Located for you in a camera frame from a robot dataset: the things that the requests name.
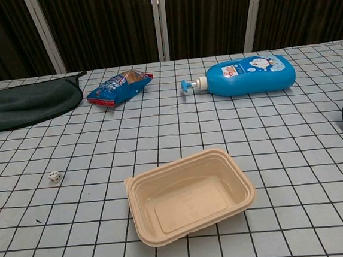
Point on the small white die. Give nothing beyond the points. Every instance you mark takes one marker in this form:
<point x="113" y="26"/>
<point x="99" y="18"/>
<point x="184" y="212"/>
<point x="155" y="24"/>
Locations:
<point x="55" y="176"/>

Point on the white checkered tablecloth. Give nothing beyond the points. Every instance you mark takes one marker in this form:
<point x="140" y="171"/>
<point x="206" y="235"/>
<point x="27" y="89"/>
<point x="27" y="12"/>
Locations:
<point x="172" y="134"/>

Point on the blue snack bag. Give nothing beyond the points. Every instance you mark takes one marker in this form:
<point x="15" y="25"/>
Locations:
<point x="117" y="89"/>

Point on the beige plastic food container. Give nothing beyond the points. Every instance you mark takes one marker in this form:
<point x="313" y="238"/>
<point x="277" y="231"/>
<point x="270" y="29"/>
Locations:
<point x="189" y="196"/>

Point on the blue pump soap bottle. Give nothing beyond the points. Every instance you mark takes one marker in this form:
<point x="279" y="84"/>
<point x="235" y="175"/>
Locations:
<point x="254" y="74"/>

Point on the dark green cloth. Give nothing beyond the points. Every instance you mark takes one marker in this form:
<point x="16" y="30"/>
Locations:
<point x="28" y="102"/>

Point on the white frame post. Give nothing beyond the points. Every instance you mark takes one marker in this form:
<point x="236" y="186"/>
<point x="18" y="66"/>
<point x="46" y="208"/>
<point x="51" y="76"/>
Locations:
<point x="44" y="34"/>
<point x="251" y="14"/>
<point x="160" y="22"/>

